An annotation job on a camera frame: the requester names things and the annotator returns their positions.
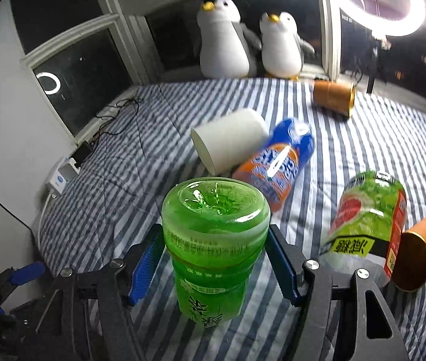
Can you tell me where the blue orange printed cup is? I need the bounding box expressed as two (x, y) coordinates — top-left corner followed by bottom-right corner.
(233, 118), (316, 212)

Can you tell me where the large penguin plush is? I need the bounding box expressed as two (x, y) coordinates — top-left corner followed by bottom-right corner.
(197, 0), (262, 79)

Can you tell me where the ring light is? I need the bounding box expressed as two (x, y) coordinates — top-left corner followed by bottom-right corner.
(335, 0), (426, 37)

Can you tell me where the brown paper cup far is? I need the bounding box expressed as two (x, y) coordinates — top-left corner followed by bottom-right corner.
(313, 80), (356, 118)

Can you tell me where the green translucent cup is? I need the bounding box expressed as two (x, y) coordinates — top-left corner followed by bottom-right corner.
(161, 177), (271, 329)

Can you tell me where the blue white striped quilt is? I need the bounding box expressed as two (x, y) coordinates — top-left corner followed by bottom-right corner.
(40, 78), (426, 360)

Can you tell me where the white power strip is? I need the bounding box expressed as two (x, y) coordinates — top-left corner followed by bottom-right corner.
(45, 157), (79, 197)

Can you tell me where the brown paper cup near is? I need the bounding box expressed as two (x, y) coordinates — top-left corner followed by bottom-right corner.
(391, 217), (426, 292)

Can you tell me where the brown paper cup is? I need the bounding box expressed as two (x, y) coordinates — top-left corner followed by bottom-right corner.
(313, 80), (356, 118)
(391, 217), (426, 292)

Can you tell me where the small penguin plush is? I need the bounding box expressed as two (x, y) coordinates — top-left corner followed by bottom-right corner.
(260, 11), (316, 80)

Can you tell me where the black tripod stand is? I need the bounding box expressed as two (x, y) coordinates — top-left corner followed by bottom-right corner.
(350, 36), (391, 94)

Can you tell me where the white window frame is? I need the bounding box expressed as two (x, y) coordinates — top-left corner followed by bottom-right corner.
(21, 0), (346, 140)

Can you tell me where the black power adapter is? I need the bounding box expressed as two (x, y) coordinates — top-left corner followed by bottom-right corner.
(70, 141), (93, 168)

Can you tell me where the black cable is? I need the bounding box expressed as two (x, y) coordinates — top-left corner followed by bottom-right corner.
(88, 96), (144, 151)

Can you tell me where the white paper cup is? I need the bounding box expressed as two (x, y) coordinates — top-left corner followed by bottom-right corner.
(190, 108), (269, 176)

